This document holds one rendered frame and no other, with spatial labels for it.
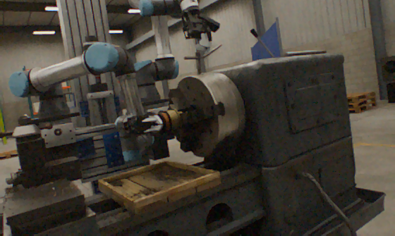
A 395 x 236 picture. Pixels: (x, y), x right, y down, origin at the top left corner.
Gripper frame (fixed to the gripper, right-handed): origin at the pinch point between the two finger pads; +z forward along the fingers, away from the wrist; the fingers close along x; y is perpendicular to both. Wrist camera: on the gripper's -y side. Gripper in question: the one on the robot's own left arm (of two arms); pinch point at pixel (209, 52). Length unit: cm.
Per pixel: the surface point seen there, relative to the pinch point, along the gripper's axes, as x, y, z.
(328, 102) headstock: 16, -39, 35
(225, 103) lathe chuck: 12.6, 12.0, 26.2
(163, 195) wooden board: 8, 41, 48
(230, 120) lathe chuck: 10.9, 11.1, 32.1
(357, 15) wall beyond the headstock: -352, -975, -286
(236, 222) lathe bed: 1, 15, 65
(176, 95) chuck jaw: -4.7, 19.1, 15.1
